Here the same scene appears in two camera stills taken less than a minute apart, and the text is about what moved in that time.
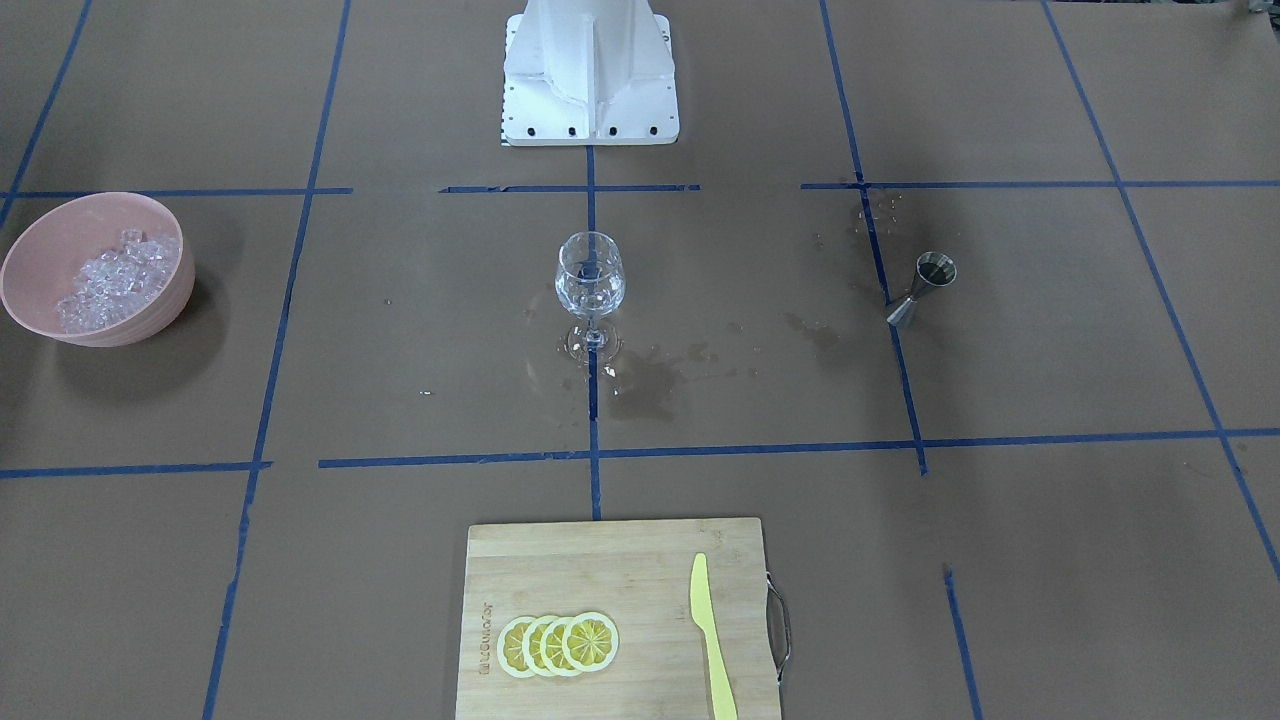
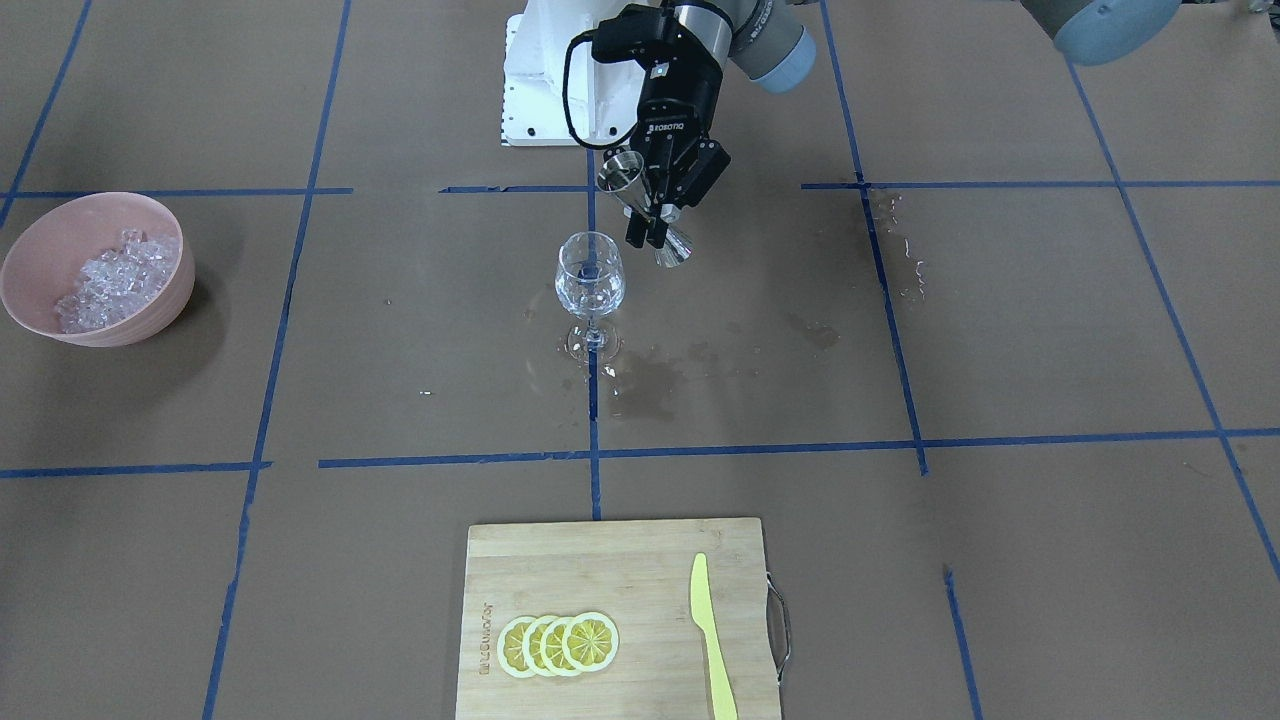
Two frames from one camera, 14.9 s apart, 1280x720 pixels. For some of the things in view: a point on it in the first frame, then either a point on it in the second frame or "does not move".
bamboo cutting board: [638, 574] does not move
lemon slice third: [551, 646] does not move
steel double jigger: [933, 269] -> [621, 173]
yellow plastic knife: [703, 613] does not move
